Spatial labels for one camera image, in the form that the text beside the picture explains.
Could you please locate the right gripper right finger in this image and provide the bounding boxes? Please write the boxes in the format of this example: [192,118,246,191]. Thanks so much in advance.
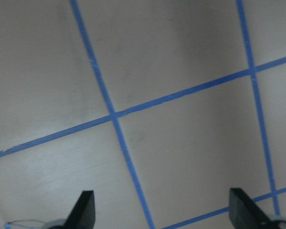
[229,188,272,229]

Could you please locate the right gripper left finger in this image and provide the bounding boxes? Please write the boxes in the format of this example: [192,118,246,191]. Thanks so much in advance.
[62,190,96,229]

